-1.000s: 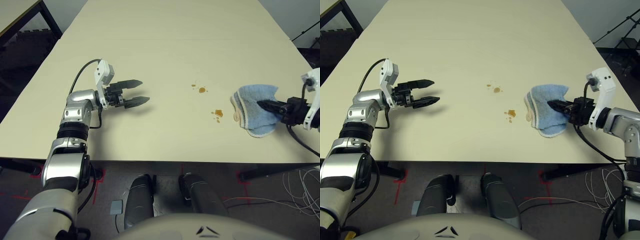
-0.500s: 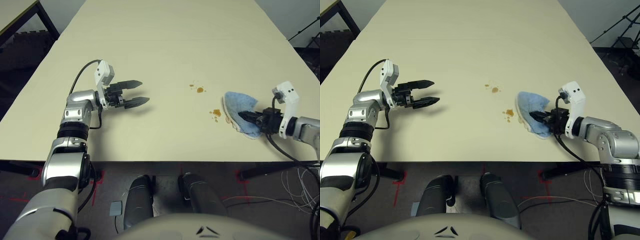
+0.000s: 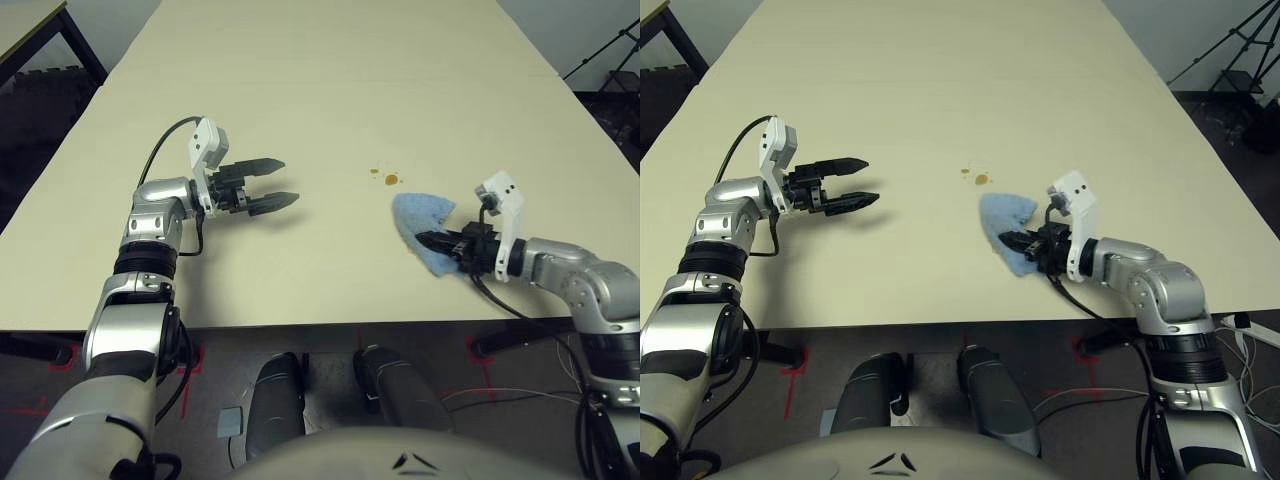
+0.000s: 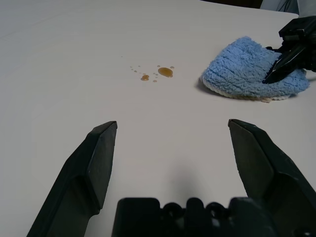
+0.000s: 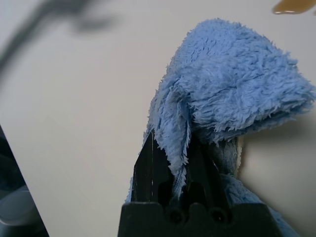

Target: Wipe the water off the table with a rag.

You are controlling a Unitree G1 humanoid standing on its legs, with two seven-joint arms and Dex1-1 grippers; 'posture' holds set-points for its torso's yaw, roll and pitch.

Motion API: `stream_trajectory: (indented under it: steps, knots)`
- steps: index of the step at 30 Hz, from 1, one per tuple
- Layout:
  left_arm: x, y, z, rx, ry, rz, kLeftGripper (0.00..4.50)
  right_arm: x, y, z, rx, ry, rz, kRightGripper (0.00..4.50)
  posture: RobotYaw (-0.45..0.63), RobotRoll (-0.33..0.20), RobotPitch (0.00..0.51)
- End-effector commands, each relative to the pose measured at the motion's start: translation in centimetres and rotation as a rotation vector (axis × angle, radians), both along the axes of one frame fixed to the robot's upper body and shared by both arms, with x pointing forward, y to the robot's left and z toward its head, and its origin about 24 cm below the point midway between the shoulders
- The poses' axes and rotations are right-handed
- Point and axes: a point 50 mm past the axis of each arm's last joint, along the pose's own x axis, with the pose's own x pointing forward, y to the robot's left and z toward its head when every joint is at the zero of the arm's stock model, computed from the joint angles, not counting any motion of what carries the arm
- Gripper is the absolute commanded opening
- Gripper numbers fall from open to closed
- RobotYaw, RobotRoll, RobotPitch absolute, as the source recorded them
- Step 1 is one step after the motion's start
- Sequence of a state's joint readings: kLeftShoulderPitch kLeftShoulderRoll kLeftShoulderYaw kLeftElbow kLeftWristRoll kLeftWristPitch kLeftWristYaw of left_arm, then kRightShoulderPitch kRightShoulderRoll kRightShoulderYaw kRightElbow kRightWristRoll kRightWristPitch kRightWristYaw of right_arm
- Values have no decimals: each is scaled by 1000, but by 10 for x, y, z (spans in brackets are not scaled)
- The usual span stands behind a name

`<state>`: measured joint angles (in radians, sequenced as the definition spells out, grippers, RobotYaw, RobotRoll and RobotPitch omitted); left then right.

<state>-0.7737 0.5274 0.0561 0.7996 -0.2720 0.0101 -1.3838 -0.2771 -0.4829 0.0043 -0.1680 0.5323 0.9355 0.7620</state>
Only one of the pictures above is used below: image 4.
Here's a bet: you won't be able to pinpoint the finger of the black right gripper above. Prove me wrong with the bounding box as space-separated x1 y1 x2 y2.
265 45 284 54
262 43 310 85

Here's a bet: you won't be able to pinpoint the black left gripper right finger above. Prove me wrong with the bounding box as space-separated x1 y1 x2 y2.
227 118 316 237

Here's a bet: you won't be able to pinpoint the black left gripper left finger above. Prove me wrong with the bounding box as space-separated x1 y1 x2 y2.
26 120 118 237

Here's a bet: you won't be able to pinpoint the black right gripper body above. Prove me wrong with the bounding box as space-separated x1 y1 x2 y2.
278 16 316 73

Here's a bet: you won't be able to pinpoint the blue fluffy rag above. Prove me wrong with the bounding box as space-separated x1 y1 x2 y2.
201 36 311 103

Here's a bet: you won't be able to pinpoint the brown liquid spill drops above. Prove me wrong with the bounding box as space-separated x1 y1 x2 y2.
129 64 175 83

